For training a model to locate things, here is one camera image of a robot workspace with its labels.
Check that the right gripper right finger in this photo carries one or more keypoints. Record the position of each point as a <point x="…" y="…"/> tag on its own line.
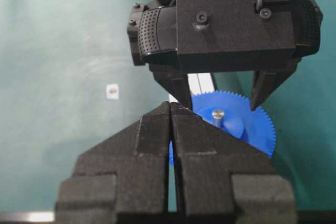
<point x="221" y="179"/>

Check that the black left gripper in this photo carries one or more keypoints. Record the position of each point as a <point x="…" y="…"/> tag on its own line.
<point x="171" y="79"/>

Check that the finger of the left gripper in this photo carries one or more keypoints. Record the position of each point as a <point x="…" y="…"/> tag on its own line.
<point x="263" y="83"/>

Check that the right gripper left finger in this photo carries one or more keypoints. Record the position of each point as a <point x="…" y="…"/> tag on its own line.
<point x="124" y="179"/>

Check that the large blue plastic gear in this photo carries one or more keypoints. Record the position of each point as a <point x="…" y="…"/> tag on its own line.
<point x="254" y="128"/>

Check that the right steel shaft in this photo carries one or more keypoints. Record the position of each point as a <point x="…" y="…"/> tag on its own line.
<point x="218" y="117"/>

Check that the small white sticker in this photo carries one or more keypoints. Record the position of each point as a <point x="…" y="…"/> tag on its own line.
<point x="112" y="91"/>

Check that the long aluminium extrusion rail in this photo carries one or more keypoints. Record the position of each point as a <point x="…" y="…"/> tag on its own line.
<point x="201" y="83"/>

